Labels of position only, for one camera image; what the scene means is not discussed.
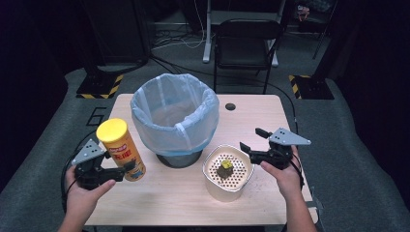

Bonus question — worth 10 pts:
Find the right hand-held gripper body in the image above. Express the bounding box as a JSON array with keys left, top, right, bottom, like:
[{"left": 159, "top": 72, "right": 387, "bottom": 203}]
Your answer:
[{"left": 249, "top": 127, "right": 312, "bottom": 171}]

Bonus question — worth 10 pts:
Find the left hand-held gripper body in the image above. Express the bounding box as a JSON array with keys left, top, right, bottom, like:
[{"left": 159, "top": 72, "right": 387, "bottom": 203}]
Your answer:
[{"left": 71, "top": 138, "right": 126, "bottom": 190}]

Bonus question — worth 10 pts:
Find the yellow chip can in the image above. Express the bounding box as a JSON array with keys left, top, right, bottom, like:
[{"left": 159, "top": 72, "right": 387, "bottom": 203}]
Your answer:
[{"left": 96, "top": 117, "right": 147, "bottom": 183}]

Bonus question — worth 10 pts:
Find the white strainer container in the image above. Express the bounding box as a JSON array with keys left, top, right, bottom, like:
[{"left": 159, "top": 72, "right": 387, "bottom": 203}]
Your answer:
[{"left": 201, "top": 143, "right": 255, "bottom": 203}]

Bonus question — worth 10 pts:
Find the dark trash bin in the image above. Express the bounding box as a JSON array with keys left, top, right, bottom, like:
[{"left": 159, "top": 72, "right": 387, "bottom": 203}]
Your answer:
[{"left": 156, "top": 149, "right": 204, "bottom": 169}]

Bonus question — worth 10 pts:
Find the trash bin with blue bag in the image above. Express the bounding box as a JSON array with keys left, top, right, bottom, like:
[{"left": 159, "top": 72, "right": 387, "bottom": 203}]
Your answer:
[{"left": 130, "top": 72, "right": 221, "bottom": 158}]

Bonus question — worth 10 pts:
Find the person's right hand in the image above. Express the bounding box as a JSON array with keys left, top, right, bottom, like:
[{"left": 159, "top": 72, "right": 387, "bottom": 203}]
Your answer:
[{"left": 259, "top": 145, "right": 305, "bottom": 201}]

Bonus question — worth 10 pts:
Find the person's left hand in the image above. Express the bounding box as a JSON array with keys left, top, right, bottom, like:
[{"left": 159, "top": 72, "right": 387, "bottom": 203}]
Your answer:
[{"left": 64, "top": 164, "right": 117, "bottom": 223}]

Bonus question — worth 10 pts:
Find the grey table edge clamp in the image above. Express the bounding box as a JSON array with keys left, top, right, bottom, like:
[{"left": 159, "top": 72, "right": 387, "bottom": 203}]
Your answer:
[{"left": 307, "top": 192, "right": 325, "bottom": 224}]

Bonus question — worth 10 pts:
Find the black stand base striped tape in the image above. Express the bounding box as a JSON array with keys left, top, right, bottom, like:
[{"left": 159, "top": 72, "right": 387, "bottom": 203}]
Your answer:
[
  {"left": 288, "top": 62, "right": 336, "bottom": 101},
  {"left": 75, "top": 62, "right": 125, "bottom": 101}
]

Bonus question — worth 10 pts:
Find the black folding chair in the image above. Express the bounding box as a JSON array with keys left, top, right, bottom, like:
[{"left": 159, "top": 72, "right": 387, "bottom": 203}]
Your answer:
[{"left": 212, "top": 17, "right": 285, "bottom": 96}]

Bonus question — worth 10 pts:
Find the dark cabinet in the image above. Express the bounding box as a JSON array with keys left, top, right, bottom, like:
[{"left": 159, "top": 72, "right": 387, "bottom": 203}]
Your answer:
[{"left": 80, "top": 0, "right": 153, "bottom": 66}]

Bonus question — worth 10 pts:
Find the colourful small background item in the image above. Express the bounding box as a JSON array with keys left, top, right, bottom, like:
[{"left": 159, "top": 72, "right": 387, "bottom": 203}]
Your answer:
[{"left": 295, "top": 3, "right": 311, "bottom": 23}]

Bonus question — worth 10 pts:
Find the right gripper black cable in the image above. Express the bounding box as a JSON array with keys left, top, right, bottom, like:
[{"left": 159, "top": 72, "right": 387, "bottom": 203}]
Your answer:
[{"left": 289, "top": 154, "right": 307, "bottom": 191}]

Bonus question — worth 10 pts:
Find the white floor cable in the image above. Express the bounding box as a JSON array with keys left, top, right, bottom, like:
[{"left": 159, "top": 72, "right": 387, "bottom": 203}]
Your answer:
[{"left": 151, "top": 0, "right": 208, "bottom": 51}]

